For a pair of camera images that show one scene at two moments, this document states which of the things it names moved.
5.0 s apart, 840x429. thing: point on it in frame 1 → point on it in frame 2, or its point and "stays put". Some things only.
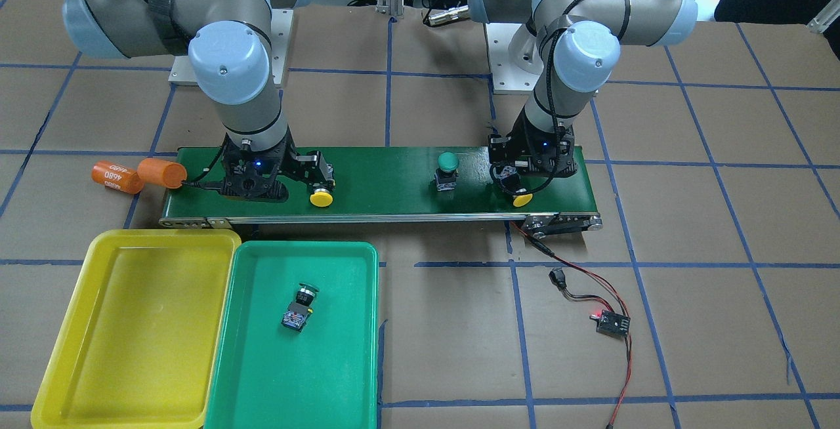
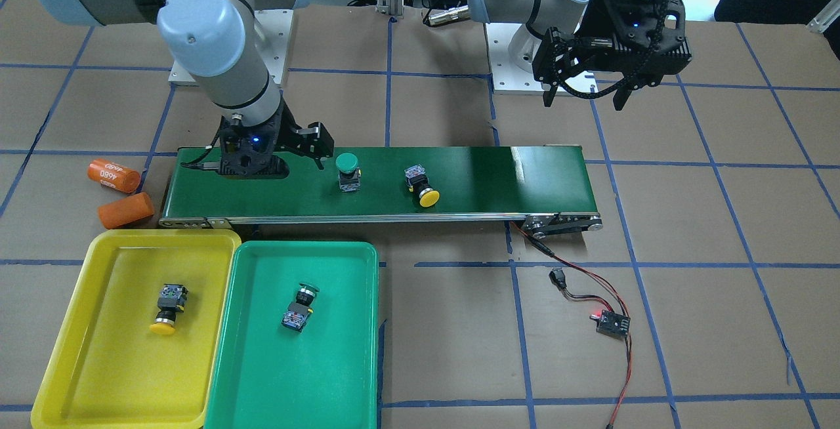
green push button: (296, 313) stays put
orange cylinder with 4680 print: (112, 175) stays put
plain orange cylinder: (161, 172) → (125, 212)
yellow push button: (321, 197) → (171, 301)
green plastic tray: (267, 376) stays put
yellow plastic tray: (137, 346) stays put
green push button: (446, 176) → (350, 172)
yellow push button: (521, 200) → (418, 180)
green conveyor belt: (381, 188) stays put
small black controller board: (613, 324) stays put
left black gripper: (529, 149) → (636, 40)
